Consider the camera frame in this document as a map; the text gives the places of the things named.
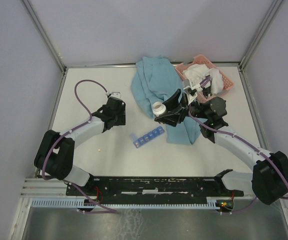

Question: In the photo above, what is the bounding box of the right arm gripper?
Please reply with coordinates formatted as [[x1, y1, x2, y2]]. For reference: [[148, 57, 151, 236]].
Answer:
[[154, 88, 210, 127]]

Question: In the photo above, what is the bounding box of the white cap pill bottle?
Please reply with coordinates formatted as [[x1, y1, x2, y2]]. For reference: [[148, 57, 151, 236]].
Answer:
[[152, 101, 167, 117]]

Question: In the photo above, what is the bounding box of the blue weekly pill organizer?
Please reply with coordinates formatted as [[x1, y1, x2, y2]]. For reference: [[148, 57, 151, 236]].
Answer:
[[129, 126, 165, 149]]

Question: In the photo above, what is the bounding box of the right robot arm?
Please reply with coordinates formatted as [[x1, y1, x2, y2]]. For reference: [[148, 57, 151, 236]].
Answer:
[[152, 89, 288, 205]]

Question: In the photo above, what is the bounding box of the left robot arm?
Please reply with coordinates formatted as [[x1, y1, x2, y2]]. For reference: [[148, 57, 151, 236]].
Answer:
[[34, 96, 126, 195]]

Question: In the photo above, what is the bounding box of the light blue cloth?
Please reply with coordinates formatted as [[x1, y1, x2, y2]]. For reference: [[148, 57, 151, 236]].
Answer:
[[131, 56, 201, 145]]

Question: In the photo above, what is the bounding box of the white crumpled cloth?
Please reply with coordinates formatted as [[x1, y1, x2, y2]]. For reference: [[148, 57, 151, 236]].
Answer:
[[183, 64, 224, 98]]

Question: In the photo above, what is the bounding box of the pink perforated plastic basket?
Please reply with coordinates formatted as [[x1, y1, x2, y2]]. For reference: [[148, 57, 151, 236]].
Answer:
[[175, 54, 235, 103]]

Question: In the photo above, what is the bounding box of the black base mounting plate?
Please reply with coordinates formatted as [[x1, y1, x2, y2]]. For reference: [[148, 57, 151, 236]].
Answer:
[[80, 175, 244, 200]]

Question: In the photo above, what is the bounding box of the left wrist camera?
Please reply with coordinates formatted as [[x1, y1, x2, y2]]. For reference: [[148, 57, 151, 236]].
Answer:
[[106, 91, 121, 99]]

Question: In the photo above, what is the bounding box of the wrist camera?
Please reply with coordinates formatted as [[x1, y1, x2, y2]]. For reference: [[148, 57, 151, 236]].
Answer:
[[106, 91, 121, 99], [182, 78, 207, 102]]

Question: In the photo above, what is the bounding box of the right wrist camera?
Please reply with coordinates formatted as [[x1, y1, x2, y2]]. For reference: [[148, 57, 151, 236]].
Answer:
[[182, 78, 207, 102]]

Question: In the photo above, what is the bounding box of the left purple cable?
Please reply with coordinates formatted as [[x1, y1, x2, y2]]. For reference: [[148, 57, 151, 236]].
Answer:
[[42, 79, 119, 215]]

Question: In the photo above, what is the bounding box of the white cable duct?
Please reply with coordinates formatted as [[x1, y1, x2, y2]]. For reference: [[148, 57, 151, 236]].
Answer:
[[30, 197, 222, 209]]

